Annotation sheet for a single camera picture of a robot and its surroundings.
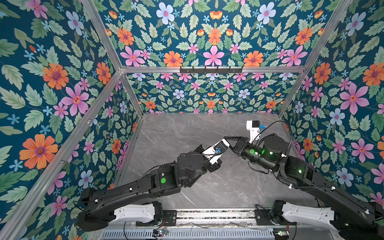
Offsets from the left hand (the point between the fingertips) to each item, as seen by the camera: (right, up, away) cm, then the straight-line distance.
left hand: (223, 143), depth 54 cm
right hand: (0, +2, +1) cm, 3 cm away
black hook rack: (-3, +42, +39) cm, 57 cm away
